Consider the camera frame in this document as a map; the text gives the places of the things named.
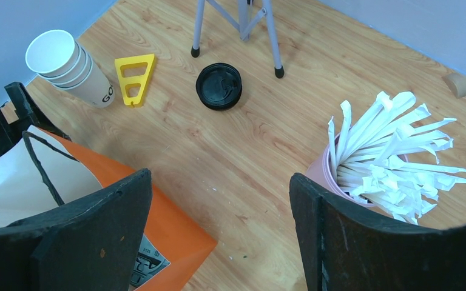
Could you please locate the bundle of wrapped straws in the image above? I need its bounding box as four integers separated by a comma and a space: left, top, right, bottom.
328, 92, 466, 224

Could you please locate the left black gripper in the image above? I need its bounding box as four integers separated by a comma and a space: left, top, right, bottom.
0, 82, 70, 157

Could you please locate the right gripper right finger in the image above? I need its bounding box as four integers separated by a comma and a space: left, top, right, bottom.
289, 173, 466, 290

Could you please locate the stack of black lids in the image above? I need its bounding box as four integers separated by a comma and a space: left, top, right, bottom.
195, 62, 243, 111

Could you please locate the grey tripod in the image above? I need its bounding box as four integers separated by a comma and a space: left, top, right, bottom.
191, 0, 285, 79

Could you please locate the stack of paper cups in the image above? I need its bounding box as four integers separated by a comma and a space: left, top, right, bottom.
25, 29, 115, 108

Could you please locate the yellow triangular plastic stand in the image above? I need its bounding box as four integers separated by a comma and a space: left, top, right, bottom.
114, 53, 157, 108

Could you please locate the orange paper bag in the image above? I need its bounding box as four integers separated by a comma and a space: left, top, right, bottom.
0, 126, 217, 290

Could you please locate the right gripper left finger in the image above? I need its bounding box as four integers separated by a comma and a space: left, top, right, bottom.
0, 169, 153, 290

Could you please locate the pink straw holder cup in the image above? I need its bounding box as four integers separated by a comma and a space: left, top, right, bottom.
305, 144, 376, 208

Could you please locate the small brown tape roll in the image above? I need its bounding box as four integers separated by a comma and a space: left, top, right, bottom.
442, 73, 466, 98

